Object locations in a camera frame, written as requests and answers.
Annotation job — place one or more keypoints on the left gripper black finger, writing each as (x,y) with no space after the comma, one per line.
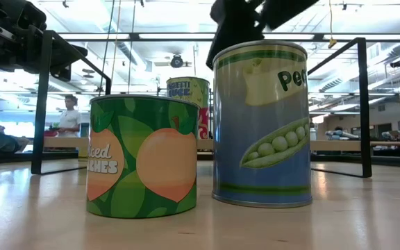
(61,73)
(69,57)

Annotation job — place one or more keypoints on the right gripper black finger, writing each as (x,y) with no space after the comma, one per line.
(217,48)

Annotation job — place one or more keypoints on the yellow-green spaghetti sauce can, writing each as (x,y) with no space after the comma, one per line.
(189,88)

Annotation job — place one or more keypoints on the blue peas can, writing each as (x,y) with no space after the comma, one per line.
(262,139)

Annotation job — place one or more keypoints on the green sliced peaches can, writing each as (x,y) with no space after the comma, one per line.
(141,156)

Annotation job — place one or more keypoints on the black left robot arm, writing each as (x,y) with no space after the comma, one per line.
(23,14)

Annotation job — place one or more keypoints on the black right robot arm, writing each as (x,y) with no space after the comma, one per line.
(287,10)

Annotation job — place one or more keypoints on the person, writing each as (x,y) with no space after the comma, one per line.
(69,121)
(5,142)

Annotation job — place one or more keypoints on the small red object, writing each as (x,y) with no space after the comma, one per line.
(50,133)

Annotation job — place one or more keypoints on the grey-white background machine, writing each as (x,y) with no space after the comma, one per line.
(342,134)

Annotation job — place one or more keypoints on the black round overhead camera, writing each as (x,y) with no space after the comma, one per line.
(176,61)

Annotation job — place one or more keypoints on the black metal rig frame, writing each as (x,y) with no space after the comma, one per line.
(134,36)

